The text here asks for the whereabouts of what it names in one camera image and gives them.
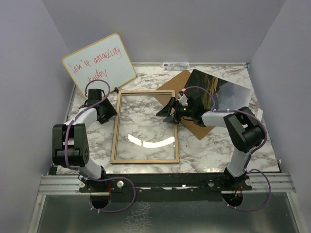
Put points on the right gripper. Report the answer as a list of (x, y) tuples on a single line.
[(166, 110)]

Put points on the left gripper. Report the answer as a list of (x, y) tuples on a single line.
[(111, 111)]

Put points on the clear acrylic sheet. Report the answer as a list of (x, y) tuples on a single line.
[(142, 134)]

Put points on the landscape photo print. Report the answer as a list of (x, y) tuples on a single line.
[(205, 91)]

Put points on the wooden picture frame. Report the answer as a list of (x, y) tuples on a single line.
[(114, 159)]

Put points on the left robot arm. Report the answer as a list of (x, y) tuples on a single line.
[(70, 147)]

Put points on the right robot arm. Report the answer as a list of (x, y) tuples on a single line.
[(246, 132)]

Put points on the brown backing board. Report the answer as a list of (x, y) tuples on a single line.
[(177, 83)]

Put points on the whiteboard with red writing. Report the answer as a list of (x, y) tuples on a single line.
[(106, 59)]

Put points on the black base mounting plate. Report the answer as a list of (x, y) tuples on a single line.
[(164, 187)]

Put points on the aluminium rail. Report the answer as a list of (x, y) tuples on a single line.
[(71, 185)]

